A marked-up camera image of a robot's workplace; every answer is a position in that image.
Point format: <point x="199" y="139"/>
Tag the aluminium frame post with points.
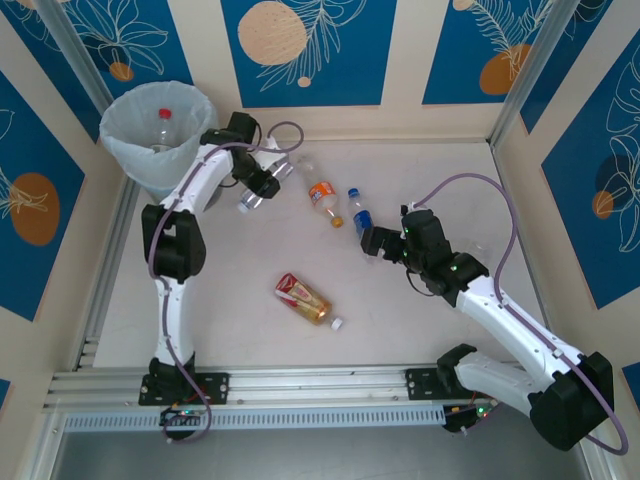
<point x="530" y="75"/>
<point x="77" y="50"/>

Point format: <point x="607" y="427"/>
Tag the clear bottle white cap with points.
<point x="247" y="202"/>

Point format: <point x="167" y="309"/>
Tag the control circuit board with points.
<point x="182" y="414"/>
<point x="472" y="414"/>

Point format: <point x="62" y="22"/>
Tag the left control circuit board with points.
<point x="182" y="414"/>

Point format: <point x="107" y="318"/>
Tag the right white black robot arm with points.
<point x="515" y="320"/>

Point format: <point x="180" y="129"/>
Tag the white plastic bin liner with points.
<point x="125" y="115"/>

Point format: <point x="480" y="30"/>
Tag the yellow tea bottle red label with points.
<point x="305" y="300"/>

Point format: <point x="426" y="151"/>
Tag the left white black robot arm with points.
<point x="175" y="320"/>

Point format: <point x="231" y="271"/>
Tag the orange label soda bottle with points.
<point x="320" y="192"/>

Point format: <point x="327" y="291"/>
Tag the right control circuit board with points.
<point x="472" y="414"/>

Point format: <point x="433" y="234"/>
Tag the aluminium side rail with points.
<point x="107" y="280"/>

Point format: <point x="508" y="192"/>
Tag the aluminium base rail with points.
<point x="320" y="385"/>

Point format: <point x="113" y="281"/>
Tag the grey round waste bin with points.
<point x="212" y="125"/>

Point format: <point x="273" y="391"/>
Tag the blue cap blue label bottle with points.
<point x="357" y="205"/>

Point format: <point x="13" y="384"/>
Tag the red cap red label bottle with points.
<point x="162" y="127"/>

